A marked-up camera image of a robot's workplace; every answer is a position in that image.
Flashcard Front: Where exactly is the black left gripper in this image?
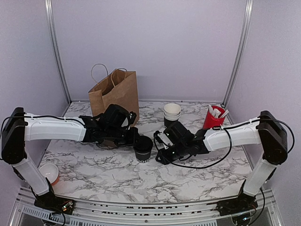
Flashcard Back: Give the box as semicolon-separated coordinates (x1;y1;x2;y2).
105;126;144;148

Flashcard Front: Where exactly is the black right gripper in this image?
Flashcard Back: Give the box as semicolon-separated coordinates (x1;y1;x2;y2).
156;141;189;164

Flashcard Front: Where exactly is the brown paper bag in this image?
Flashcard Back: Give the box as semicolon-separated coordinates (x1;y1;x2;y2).
88;68;139;126

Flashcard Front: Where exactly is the single black coffee cup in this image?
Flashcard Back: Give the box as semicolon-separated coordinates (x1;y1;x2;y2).
135;151;151;163

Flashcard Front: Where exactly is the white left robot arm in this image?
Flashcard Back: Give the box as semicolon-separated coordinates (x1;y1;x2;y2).
1;105;140;210

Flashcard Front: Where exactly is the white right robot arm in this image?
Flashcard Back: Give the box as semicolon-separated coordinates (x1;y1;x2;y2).
153;111;291;211

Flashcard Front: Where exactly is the stack of paper coffee cups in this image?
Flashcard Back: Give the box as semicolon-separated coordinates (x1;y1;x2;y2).
163;103;181;127

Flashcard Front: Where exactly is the red utensil cup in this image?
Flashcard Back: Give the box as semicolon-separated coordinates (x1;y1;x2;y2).
203;105;229;129

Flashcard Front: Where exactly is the orange white bowl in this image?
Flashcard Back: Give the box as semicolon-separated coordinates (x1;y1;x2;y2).
39;163;59;186

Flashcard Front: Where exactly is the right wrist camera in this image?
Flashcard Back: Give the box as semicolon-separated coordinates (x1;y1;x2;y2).
154;131;172;149

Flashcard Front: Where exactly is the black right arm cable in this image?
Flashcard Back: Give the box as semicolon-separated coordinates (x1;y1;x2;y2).
152;119;296;169

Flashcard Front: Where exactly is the front aluminium rail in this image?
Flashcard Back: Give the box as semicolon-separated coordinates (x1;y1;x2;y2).
8;187;283;226

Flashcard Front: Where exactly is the left aluminium frame post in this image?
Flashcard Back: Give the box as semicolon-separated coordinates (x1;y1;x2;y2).
45;0;71;105

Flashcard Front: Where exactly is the aluminium frame post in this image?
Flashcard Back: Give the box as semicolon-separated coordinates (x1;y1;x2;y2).
222;0;254;107
45;0;71;105

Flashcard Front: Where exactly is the right aluminium frame post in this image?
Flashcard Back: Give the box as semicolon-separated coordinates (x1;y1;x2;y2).
222;0;254;107

